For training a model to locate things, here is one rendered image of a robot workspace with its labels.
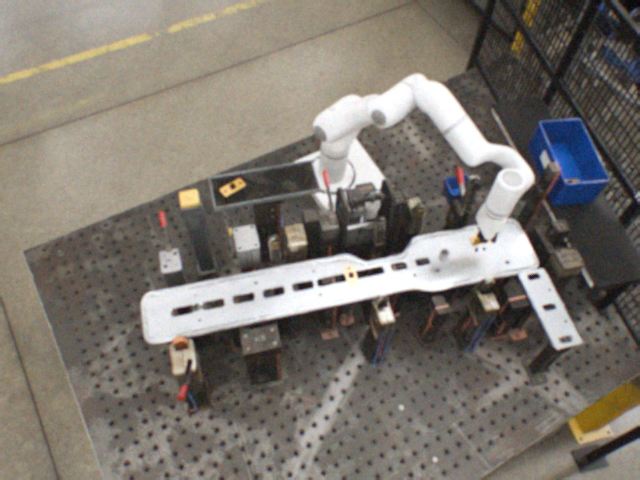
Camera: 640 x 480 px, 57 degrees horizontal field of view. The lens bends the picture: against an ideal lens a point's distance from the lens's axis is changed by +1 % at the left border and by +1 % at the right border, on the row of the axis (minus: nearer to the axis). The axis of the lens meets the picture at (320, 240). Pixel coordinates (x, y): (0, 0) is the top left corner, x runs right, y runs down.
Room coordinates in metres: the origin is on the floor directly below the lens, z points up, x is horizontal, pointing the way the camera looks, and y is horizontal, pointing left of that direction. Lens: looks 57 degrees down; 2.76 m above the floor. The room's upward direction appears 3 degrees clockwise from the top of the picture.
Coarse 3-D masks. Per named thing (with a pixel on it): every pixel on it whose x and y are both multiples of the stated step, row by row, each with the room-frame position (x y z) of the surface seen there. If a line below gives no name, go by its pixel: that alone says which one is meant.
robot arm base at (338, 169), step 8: (320, 152) 1.62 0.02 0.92; (320, 160) 1.61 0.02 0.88; (328, 160) 1.57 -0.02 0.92; (336, 160) 1.57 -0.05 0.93; (344, 160) 1.59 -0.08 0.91; (320, 168) 1.61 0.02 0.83; (328, 168) 1.58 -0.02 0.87; (336, 168) 1.57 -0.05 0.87; (344, 168) 1.60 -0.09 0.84; (320, 176) 1.60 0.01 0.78; (336, 176) 1.58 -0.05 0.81; (344, 176) 1.62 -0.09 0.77; (352, 176) 1.63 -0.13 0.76; (320, 184) 1.57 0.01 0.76; (336, 184) 1.58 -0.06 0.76; (344, 184) 1.58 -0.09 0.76
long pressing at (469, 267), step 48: (432, 240) 1.16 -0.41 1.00; (528, 240) 1.19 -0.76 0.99; (192, 288) 0.91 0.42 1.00; (240, 288) 0.92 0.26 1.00; (288, 288) 0.93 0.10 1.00; (336, 288) 0.94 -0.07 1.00; (384, 288) 0.95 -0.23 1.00; (432, 288) 0.96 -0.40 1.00; (144, 336) 0.73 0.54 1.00; (192, 336) 0.74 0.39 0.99
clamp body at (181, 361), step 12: (192, 348) 0.67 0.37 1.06; (180, 360) 0.63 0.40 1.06; (192, 360) 0.63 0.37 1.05; (180, 372) 0.59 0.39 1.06; (192, 372) 0.60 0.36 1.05; (204, 372) 0.68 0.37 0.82; (180, 384) 0.58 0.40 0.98; (192, 384) 0.59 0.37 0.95; (204, 384) 0.64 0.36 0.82; (192, 396) 0.60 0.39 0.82; (204, 396) 0.60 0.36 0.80; (192, 408) 0.59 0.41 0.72; (204, 408) 0.59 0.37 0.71
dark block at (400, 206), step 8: (400, 192) 1.28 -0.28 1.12; (400, 200) 1.24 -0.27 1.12; (400, 208) 1.23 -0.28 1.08; (400, 216) 1.24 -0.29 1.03; (392, 224) 1.23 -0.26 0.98; (392, 232) 1.23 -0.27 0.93; (384, 240) 1.24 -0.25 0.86; (392, 240) 1.23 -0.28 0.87; (384, 248) 1.23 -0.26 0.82; (392, 248) 1.24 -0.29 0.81; (384, 256) 1.23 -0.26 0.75
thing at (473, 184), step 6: (468, 180) 1.28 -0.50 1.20; (474, 180) 1.28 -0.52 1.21; (468, 186) 1.27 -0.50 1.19; (474, 186) 1.25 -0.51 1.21; (480, 186) 1.25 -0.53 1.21; (468, 192) 1.26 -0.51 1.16; (474, 192) 1.27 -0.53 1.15; (462, 198) 1.27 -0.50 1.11; (468, 198) 1.27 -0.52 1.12; (474, 198) 1.26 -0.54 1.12; (462, 204) 1.26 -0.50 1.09; (468, 204) 1.27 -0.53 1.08; (462, 210) 1.25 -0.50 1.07
